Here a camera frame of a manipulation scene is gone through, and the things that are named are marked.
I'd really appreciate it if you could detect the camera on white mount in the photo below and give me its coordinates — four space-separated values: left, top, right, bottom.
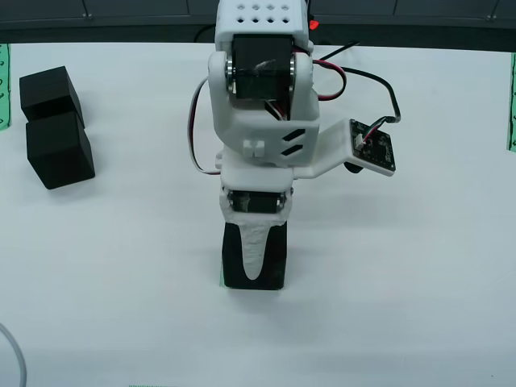
293 118 397 178

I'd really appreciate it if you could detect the green paper strip with arrows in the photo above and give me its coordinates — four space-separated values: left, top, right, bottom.
506 52 516 152
0 43 13 132

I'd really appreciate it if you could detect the black base cable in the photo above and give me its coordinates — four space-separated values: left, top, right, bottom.
193 24 218 44

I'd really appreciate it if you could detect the black camera cable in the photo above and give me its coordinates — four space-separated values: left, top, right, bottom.
318 40 403 127

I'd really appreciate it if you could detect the white cable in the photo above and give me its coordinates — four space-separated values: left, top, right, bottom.
0 322 28 387

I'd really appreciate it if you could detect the black cube block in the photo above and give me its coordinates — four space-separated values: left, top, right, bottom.
19 66 85 130
220 223 289 291
25 111 97 190

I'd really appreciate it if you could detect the red white black servo wire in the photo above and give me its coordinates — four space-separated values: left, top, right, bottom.
312 58 348 102
188 76 224 177

